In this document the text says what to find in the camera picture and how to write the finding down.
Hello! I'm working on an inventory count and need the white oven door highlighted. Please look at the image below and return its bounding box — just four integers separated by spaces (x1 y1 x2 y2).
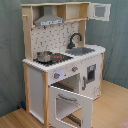
49 86 93 128

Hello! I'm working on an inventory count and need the white microwave door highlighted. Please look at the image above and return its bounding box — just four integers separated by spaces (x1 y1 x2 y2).
88 3 111 21

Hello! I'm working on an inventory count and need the wooden toy kitchen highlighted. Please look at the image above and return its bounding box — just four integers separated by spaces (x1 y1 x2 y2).
20 1 112 128

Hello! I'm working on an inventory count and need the black toy stovetop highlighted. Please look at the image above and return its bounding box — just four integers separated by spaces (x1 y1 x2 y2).
35 53 71 66

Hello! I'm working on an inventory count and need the right red stove knob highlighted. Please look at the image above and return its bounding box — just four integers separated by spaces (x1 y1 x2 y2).
72 66 78 72

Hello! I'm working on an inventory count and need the black toy faucet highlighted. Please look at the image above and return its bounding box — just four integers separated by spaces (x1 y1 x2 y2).
67 33 83 49

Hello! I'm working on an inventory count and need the grey toy sink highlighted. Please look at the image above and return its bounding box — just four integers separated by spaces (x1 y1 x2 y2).
66 47 94 56

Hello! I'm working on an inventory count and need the silver toy pot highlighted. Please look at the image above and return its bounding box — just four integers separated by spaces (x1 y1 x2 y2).
37 51 53 62

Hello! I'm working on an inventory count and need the white fridge door with dispenser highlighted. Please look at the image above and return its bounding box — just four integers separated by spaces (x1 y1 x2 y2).
80 54 102 99

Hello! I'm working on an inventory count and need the grey range hood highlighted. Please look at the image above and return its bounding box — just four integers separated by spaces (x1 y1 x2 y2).
34 5 64 27

